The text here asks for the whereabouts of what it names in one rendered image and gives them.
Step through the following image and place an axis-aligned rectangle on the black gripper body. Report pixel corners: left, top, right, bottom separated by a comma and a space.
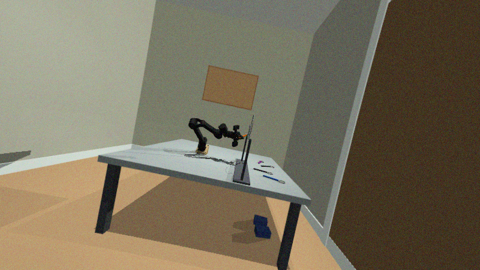
227, 125, 239, 147

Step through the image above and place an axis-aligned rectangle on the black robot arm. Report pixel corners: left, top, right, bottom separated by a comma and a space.
188, 118, 228, 152

